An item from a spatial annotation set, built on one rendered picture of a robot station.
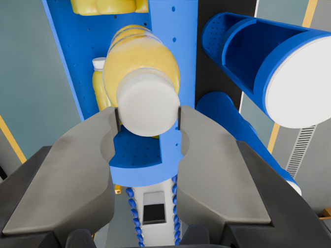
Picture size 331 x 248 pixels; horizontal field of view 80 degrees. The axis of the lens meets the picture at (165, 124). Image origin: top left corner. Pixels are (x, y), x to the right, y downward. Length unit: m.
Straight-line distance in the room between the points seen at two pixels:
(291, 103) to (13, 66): 1.78
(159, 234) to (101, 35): 1.07
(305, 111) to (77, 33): 0.67
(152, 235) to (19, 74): 1.50
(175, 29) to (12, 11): 1.53
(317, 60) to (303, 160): 2.11
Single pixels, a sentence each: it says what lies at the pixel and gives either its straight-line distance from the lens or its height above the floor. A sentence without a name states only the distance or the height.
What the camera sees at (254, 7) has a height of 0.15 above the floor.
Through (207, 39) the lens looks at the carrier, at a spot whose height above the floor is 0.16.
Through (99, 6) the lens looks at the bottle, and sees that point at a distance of 0.39.
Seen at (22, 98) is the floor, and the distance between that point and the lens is 2.00.
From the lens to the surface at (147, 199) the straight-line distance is 0.97.
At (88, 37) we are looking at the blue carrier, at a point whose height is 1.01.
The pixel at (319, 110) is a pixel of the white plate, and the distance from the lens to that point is 0.77.
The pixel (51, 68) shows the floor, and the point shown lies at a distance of 1.78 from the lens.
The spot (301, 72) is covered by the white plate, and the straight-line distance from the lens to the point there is 0.67.
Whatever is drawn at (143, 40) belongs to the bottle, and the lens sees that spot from 0.17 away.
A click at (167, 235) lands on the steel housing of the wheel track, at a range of 1.31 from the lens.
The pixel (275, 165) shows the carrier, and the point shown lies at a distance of 0.99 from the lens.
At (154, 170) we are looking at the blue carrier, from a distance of 0.45.
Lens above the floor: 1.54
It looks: 57 degrees down
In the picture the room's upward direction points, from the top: 173 degrees clockwise
